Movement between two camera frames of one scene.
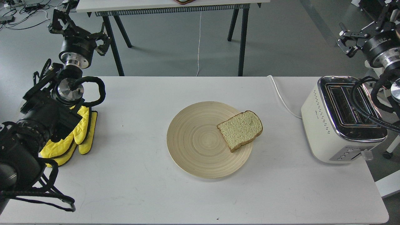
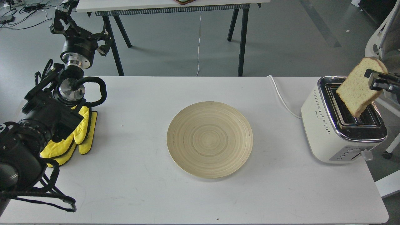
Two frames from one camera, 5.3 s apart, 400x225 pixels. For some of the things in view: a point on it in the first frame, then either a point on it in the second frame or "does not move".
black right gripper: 382,37 to 375,83
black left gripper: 78,45 does not move
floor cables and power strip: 18,14 does not move
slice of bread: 242,128 to 354,92
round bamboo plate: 197,146 does not move
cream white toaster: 336,130 does not move
